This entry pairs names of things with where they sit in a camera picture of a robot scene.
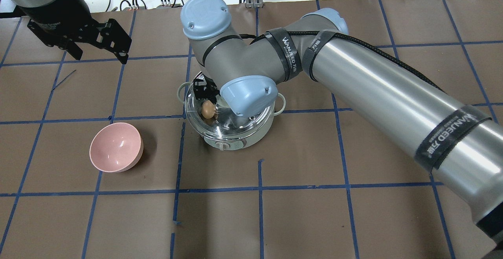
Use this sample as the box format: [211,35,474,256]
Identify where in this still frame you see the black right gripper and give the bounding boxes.
[193,76,220,103]

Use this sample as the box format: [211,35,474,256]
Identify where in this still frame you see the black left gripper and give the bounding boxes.
[27,18,132,64]

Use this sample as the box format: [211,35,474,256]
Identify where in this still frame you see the brown egg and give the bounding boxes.
[201,100,216,119]

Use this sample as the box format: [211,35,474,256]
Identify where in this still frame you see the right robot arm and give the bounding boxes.
[181,0,502,259]

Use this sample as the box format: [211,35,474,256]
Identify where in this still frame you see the pink bowl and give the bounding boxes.
[89,122,144,173]

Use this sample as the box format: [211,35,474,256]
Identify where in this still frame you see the pale green pot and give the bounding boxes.
[177,77,286,151]

